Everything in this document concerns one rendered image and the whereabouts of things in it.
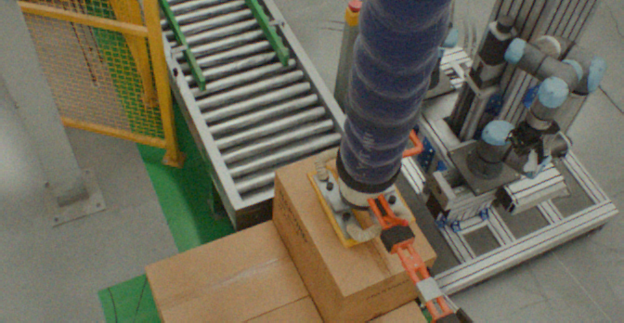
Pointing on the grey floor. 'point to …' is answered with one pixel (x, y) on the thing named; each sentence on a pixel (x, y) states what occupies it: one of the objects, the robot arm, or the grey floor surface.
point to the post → (346, 56)
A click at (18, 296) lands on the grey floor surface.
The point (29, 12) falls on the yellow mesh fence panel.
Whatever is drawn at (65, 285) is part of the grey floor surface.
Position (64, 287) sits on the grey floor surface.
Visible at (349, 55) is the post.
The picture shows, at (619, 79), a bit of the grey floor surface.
